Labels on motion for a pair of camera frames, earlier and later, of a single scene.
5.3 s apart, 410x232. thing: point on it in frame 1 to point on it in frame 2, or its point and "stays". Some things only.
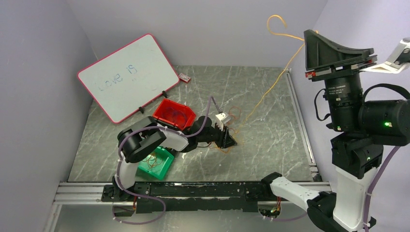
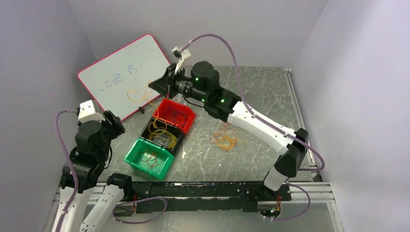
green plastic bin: x=157 y=163 stays
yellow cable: x=285 y=69 to x=157 y=129
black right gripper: x=318 y=51 to x=166 y=84
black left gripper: x=226 y=140 to x=116 y=126
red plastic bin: x=173 y=113 stays
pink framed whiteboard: x=129 y=78 stays
